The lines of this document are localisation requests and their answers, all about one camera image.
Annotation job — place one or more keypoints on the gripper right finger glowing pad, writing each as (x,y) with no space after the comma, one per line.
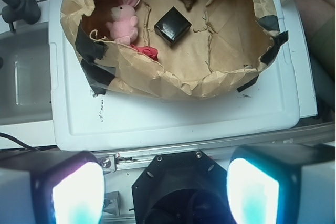
(291,183)

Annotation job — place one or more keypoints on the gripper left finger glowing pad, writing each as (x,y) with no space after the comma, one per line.
(51,187)

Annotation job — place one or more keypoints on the black cardboard box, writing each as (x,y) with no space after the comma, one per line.
(172,26)

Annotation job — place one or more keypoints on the white plastic bin lid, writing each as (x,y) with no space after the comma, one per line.
(115,121)

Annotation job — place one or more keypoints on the clear plastic tub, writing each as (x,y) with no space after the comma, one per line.
(25,75)

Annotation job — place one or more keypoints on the red crumpled paper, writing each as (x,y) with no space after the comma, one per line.
(150,52)

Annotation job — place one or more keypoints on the black clamp knob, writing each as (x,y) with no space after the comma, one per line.
(16,10)

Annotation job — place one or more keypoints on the pink plush bunny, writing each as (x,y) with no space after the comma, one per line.
(124,26)

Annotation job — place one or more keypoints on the brown paper bag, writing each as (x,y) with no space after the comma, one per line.
(229,44)

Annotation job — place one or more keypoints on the metal corner bracket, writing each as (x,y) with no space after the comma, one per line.
(112,203)

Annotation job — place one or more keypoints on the black octagonal mount plate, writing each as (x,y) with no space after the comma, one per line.
(186,187)

